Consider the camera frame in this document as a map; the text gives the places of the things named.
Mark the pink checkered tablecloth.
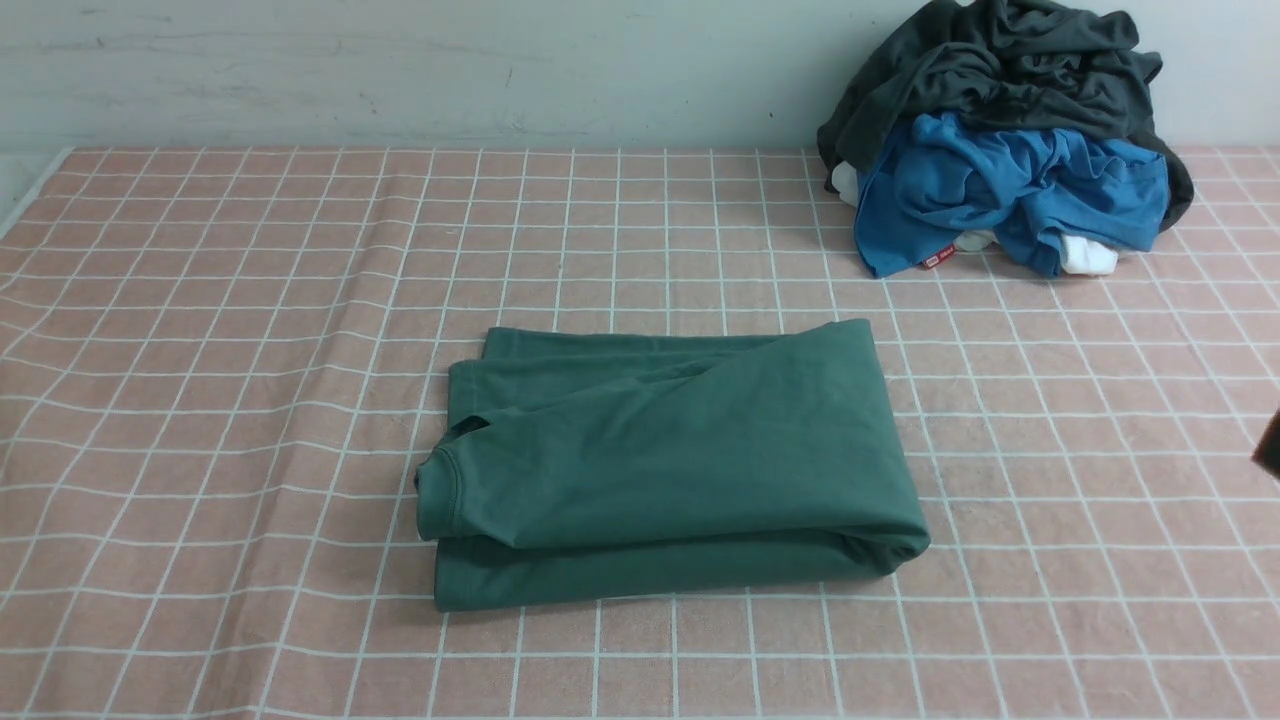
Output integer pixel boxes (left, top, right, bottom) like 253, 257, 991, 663
1, 149, 1279, 719

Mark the blue crumpled garment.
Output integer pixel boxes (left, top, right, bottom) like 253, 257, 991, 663
854, 113, 1171, 278

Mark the dark grey crumpled garment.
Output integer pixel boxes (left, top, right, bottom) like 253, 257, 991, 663
815, 1, 1196, 231

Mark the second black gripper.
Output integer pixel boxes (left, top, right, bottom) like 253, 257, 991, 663
1252, 411, 1280, 480

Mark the green long sleeve shirt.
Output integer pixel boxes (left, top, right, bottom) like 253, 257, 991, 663
413, 319, 931, 612

